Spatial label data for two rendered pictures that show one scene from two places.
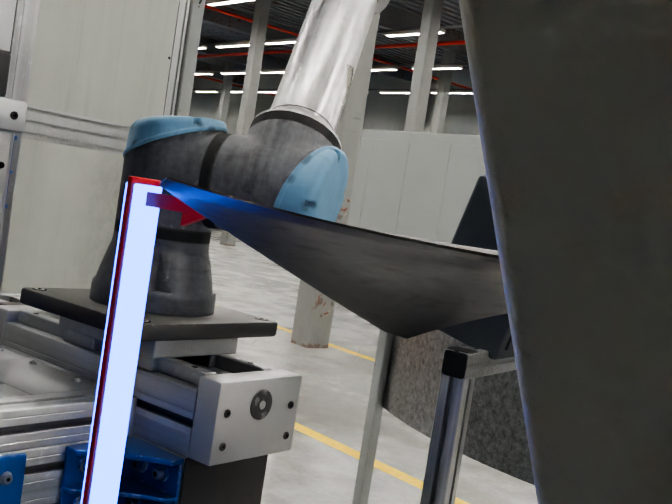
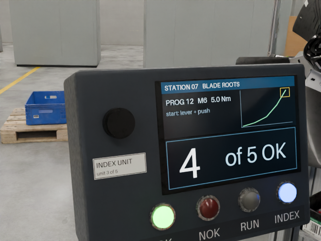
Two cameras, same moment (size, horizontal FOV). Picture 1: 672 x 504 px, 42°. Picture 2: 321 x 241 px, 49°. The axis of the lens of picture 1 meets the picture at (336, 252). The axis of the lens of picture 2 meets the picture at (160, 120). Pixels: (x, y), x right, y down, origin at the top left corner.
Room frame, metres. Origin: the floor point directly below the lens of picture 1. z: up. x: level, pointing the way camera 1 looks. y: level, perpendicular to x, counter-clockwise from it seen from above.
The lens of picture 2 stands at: (1.45, -0.05, 1.31)
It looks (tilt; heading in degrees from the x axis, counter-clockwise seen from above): 18 degrees down; 216
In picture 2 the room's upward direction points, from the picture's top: 2 degrees clockwise
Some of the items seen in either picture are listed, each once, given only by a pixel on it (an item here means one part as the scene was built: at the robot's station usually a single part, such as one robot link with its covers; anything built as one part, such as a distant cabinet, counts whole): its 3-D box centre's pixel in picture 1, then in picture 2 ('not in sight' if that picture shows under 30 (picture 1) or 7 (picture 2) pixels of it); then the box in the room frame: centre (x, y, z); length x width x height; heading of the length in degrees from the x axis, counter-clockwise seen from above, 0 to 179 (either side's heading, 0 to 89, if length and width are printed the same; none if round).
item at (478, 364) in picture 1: (495, 357); not in sight; (1.06, -0.21, 1.04); 0.24 x 0.03 x 0.03; 147
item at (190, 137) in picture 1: (177, 171); not in sight; (1.07, 0.21, 1.20); 0.13 x 0.12 x 0.14; 77
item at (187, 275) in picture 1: (158, 264); not in sight; (1.07, 0.21, 1.09); 0.15 x 0.15 x 0.10
